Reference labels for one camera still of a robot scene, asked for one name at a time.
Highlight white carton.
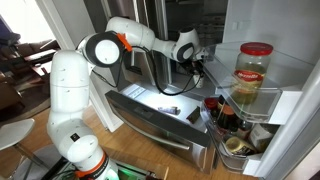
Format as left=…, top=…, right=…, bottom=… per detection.
left=248, top=123, right=279, bottom=153

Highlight large clear door shelf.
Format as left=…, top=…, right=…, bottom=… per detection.
left=203, top=41, right=316, bottom=126

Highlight dark bottle orange cap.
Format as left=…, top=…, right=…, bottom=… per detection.
left=217, top=103, right=239, bottom=133

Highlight yellow jar lying sideways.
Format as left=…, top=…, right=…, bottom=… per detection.
left=225, top=135, right=258, bottom=157

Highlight small bottle silver cap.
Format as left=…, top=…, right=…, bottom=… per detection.
left=237, top=119, right=254, bottom=140

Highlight glass jar red lid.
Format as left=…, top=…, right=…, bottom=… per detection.
left=231, top=41, right=275, bottom=105

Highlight red green burrito package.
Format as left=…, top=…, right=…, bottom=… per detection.
left=186, top=106, right=202, bottom=125

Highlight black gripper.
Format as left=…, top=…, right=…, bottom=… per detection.
left=181, top=57, right=206, bottom=76

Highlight silver drawer handle bar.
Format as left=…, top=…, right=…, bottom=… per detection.
left=111, top=103, right=192, bottom=151

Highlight refrigerator cabinet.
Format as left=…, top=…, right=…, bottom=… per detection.
left=163, top=0, right=231, bottom=101

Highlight stainless door with dispenser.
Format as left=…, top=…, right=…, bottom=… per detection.
left=83, top=0, right=171, bottom=94

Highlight stainless steel freezer drawer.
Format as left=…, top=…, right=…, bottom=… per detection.
left=104, top=83, right=216, bottom=174

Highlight small clear door bin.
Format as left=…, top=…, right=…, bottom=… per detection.
left=200, top=98, right=264, bottom=173

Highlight white chair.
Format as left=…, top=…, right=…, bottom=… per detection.
left=0, top=118, right=63, bottom=180

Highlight orange cable clip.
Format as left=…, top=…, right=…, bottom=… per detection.
left=116, top=32, right=133, bottom=53

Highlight red capped bottle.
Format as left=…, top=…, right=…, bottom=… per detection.
left=204, top=97, right=220, bottom=119

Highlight grey drawer control panel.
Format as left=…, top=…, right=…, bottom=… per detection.
left=133, top=106, right=155, bottom=118

